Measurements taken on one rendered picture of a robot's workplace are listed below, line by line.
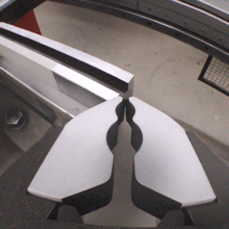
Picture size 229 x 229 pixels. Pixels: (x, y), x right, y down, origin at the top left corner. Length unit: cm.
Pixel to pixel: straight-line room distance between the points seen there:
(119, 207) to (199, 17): 31
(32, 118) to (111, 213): 16
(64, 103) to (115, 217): 14
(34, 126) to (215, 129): 126
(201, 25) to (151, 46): 141
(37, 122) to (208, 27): 30
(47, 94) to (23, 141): 9
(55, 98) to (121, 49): 151
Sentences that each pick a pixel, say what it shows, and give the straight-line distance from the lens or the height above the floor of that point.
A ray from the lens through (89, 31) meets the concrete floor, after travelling 193.
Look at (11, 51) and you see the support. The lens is 21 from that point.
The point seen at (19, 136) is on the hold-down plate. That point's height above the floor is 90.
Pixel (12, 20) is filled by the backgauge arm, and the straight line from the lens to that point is 87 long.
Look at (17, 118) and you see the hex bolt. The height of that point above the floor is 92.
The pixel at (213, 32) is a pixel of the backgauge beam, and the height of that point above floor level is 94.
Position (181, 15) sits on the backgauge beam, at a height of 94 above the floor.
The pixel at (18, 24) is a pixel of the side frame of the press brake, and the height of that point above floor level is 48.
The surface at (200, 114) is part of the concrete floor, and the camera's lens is 139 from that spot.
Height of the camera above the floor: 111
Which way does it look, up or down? 61 degrees down
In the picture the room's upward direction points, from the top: 3 degrees counter-clockwise
